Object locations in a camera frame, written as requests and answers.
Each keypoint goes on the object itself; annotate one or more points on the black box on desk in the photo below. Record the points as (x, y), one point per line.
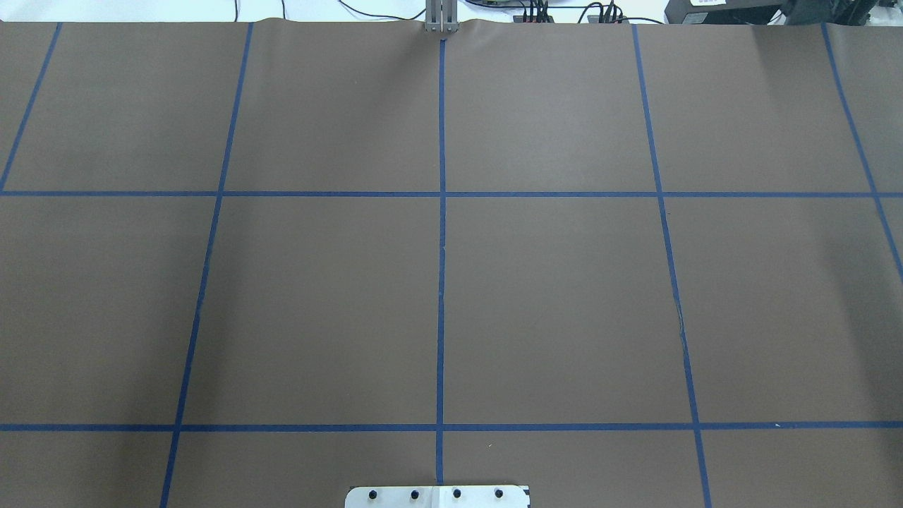
(850, 13)

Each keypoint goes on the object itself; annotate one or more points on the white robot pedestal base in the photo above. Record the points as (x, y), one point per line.
(437, 497)

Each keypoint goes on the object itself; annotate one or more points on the aluminium frame post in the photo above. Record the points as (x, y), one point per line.
(441, 16)

